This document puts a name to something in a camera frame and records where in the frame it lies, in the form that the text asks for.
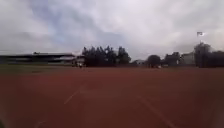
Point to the row of dark trees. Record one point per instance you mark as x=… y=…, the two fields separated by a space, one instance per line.
x=105 y=56

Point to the round dark tree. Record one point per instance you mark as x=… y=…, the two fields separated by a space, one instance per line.
x=153 y=60

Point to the pale building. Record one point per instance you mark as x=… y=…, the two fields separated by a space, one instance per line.
x=188 y=58

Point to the long low grandstand building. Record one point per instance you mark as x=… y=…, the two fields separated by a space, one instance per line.
x=36 y=58

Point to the floodlight pole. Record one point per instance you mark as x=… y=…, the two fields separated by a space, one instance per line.
x=200 y=37

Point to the dark tree clump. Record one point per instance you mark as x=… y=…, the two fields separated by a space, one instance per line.
x=208 y=55

